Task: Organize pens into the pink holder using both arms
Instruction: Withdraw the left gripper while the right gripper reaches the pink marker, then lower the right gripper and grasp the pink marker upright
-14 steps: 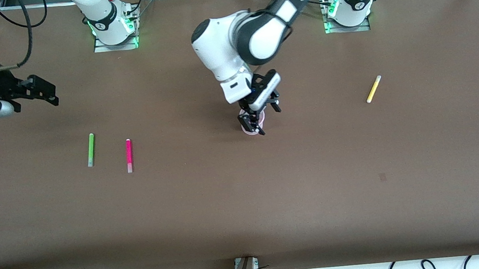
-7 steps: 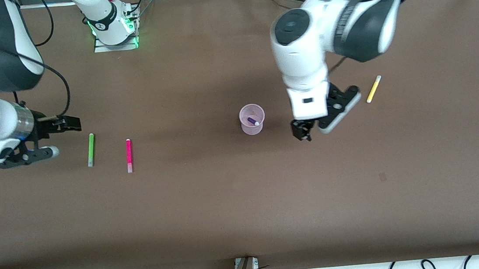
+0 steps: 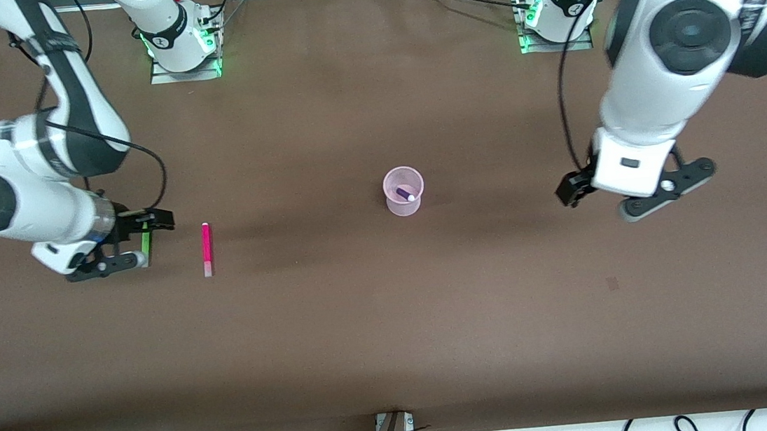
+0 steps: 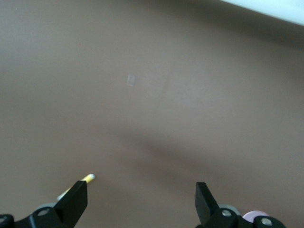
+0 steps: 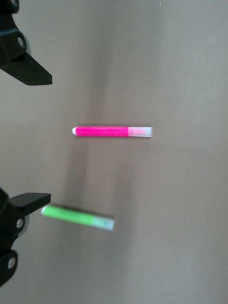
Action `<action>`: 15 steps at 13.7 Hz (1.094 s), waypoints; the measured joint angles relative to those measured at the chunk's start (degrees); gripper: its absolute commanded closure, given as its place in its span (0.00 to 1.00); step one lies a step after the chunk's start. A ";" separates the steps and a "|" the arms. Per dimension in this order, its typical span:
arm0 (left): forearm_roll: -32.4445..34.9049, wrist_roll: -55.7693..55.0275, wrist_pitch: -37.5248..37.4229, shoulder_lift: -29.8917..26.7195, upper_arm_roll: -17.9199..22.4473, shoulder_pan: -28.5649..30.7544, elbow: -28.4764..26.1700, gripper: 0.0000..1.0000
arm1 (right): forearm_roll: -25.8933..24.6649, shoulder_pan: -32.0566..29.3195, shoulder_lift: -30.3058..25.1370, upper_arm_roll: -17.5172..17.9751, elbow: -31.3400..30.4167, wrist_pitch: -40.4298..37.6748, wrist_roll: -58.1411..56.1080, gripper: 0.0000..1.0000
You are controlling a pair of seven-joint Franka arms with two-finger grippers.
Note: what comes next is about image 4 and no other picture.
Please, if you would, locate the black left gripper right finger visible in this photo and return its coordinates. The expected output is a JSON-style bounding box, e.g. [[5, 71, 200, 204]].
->
[[195, 181, 285, 228]]

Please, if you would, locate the yellow highlighter pen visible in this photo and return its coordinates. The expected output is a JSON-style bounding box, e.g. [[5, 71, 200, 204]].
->
[[57, 173, 96, 201]]

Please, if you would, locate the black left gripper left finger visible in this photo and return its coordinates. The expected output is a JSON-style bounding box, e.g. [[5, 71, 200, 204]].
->
[[0, 180, 88, 228]]

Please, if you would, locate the pink pen holder cup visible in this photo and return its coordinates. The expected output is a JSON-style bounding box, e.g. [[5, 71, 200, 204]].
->
[[242, 210, 271, 224]]

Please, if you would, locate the brown table cover sheet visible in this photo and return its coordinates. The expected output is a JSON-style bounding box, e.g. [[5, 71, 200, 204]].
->
[[0, 0, 304, 228]]

